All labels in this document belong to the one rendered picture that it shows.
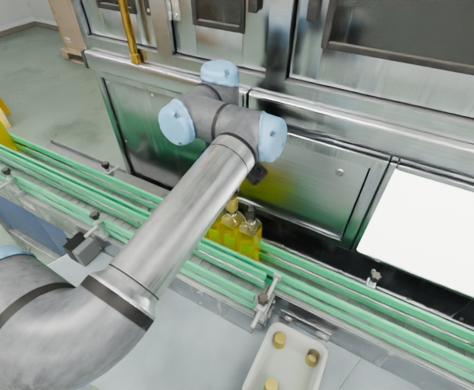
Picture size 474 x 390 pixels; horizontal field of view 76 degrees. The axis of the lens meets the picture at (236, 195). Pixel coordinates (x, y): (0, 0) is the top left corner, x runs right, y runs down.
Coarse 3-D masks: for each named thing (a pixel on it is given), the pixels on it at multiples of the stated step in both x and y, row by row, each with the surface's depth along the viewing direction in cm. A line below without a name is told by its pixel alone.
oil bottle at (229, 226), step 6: (222, 216) 87; (228, 216) 86; (240, 216) 87; (222, 222) 87; (228, 222) 86; (234, 222) 86; (222, 228) 89; (228, 228) 87; (234, 228) 86; (222, 234) 91; (228, 234) 90; (234, 234) 88; (222, 240) 93; (228, 240) 91; (234, 240) 90; (228, 246) 94; (234, 246) 92
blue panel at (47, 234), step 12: (0, 204) 159; (12, 204) 146; (0, 216) 177; (12, 216) 162; (24, 216) 150; (36, 216) 139; (24, 228) 167; (36, 228) 153; (48, 228) 143; (36, 240) 170; (48, 240) 157; (60, 240) 145; (60, 252) 161
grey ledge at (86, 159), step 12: (48, 144) 146; (60, 144) 144; (72, 156) 140; (84, 156) 140; (96, 168) 134; (120, 168) 131; (132, 180) 128; (144, 180) 128; (156, 192) 123; (168, 192) 123
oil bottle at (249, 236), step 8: (240, 224) 85; (248, 224) 84; (256, 224) 84; (240, 232) 86; (248, 232) 84; (256, 232) 84; (240, 240) 88; (248, 240) 86; (256, 240) 87; (240, 248) 91; (248, 248) 89; (256, 248) 91; (248, 256) 92; (256, 256) 94
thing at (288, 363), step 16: (272, 336) 91; (288, 336) 90; (304, 336) 87; (272, 352) 91; (288, 352) 91; (304, 352) 91; (320, 352) 86; (256, 368) 83; (272, 368) 88; (288, 368) 88; (304, 368) 88; (320, 368) 81; (256, 384) 85; (288, 384) 85; (304, 384) 85
